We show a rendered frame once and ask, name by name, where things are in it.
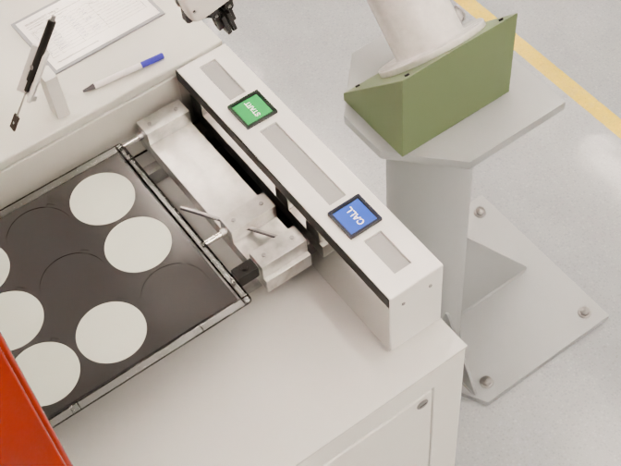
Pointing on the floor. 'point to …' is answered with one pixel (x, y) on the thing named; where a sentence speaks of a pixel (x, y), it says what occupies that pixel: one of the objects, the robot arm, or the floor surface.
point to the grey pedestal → (481, 236)
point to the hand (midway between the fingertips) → (224, 18)
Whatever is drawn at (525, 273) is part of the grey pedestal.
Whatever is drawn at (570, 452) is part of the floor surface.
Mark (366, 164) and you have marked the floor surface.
